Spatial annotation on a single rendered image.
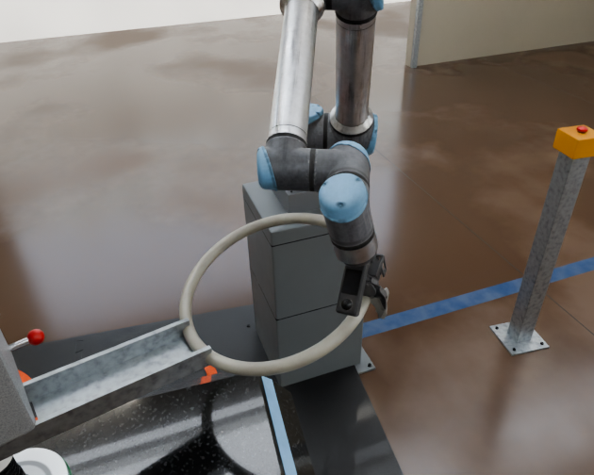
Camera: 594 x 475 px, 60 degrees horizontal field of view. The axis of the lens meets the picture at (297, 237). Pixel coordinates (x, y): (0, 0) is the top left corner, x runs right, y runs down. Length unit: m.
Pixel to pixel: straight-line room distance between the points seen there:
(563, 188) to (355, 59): 1.07
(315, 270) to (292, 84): 0.99
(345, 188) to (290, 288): 1.10
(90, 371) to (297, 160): 0.63
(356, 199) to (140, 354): 0.62
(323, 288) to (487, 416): 0.89
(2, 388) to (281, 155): 0.64
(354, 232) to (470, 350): 1.76
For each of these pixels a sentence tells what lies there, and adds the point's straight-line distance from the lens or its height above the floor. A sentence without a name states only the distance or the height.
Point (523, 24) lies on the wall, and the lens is 7.57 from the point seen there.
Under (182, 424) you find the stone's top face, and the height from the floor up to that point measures 0.80.
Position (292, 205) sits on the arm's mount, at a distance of 1.92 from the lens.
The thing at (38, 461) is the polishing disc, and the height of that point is 0.84.
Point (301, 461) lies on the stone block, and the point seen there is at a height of 0.75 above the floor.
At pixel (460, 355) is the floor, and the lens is 2.64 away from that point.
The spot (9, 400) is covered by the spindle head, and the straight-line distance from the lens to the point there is 0.99.
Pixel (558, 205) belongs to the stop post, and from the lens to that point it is 2.32.
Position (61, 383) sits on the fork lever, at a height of 1.03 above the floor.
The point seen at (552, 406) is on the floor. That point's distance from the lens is 2.57.
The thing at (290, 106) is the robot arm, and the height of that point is 1.48.
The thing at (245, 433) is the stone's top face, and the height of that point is 0.80.
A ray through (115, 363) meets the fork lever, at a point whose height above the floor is 1.01.
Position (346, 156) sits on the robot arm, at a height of 1.42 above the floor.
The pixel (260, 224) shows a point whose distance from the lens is 1.41.
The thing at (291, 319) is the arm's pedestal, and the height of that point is 0.41.
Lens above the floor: 1.88
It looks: 35 degrees down
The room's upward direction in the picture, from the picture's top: 2 degrees counter-clockwise
